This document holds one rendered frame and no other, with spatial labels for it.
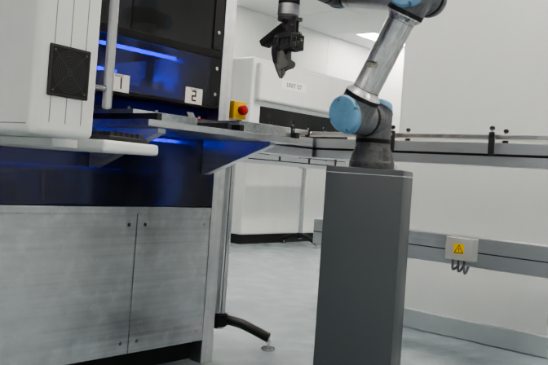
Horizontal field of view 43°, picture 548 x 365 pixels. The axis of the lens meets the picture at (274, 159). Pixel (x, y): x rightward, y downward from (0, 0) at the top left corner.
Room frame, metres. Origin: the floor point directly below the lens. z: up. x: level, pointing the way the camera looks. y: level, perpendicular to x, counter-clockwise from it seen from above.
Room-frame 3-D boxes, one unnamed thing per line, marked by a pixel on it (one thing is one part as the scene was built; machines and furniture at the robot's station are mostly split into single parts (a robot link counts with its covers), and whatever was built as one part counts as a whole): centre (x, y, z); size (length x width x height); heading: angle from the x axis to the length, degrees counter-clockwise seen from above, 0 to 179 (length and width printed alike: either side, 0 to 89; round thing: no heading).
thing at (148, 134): (2.19, 0.46, 0.80); 0.34 x 0.03 x 0.13; 49
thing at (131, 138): (1.91, 0.54, 0.82); 0.40 x 0.14 x 0.02; 57
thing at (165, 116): (2.30, 0.47, 0.90); 0.34 x 0.26 x 0.04; 49
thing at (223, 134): (2.38, 0.31, 0.87); 0.70 x 0.48 x 0.02; 139
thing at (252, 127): (2.48, 0.16, 0.90); 0.34 x 0.26 x 0.04; 48
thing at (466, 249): (2.84, -0.78, 0.50); 0.12 x 0.05 x 0.09; 49
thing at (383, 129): (2.34, -0.32, 0.96); 0.13 x 0.12 x 0.14; 142
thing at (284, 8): (2.42, -0.02, 1.32); 0.08 x 0.08 x 0.05
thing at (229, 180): (3.02, 0.19, 0.46); 0.09 x 0.09 x 0.77; 49
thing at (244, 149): (2.56, 0.14, 0.80); 0.34 x 0.03 x 0.13; 49
